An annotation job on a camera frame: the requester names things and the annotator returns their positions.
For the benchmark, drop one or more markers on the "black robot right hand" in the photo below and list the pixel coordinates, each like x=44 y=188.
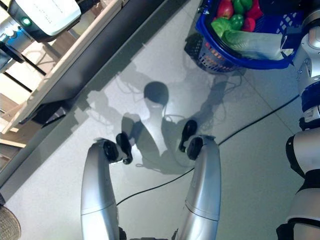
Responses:
x=280 y=5

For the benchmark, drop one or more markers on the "napa cabbage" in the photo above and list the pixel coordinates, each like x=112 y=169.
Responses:
x=252 y=45

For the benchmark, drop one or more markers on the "blue plastic shopping basket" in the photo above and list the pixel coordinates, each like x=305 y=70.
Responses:
x=250 y=65

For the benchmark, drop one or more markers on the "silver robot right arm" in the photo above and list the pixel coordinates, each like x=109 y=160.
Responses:
x=307 y=155

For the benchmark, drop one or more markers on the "red bell pepper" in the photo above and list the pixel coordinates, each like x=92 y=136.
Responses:
x=225 y=10
x=248 y=24
x=255 y=8

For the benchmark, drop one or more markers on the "green bell pepper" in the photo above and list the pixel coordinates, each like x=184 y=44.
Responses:
x=220 y=27
x=236 y=22
x=242 y=5

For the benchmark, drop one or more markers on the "black robot right foot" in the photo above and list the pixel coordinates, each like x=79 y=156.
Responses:
x=188 y=132

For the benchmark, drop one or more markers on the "black robot foot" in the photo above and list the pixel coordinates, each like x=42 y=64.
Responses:
x=124 y=147
x=188 y=132

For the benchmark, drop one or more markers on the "silver robot right leg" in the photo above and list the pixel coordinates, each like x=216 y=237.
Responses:
x=205 y=180

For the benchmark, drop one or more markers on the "silver robot leg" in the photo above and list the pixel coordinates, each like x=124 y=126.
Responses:
x=205 y=180
x=97 y=180

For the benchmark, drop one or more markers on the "black robot left foot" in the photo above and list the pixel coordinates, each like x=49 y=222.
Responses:
x=124 y=147

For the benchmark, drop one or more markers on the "white device with green light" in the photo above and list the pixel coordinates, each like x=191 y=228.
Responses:
x=57 y=15

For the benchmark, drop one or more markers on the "silver robot left leg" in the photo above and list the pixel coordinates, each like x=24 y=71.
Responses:
x=97 y=180

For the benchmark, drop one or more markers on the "black and blue device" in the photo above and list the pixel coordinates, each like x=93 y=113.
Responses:
x=12 y=37

